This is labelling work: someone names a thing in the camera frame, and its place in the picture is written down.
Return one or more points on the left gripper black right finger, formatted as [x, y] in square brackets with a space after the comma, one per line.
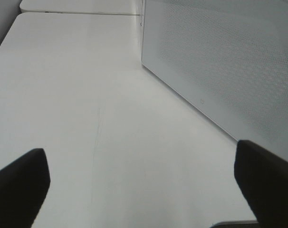
[263, 180]

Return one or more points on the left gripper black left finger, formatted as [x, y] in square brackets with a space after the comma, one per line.
[24, 184]

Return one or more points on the white microwave door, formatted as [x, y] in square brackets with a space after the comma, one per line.
[229, 59]

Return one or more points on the white microwave oven body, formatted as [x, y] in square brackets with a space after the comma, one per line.
[141, 23]

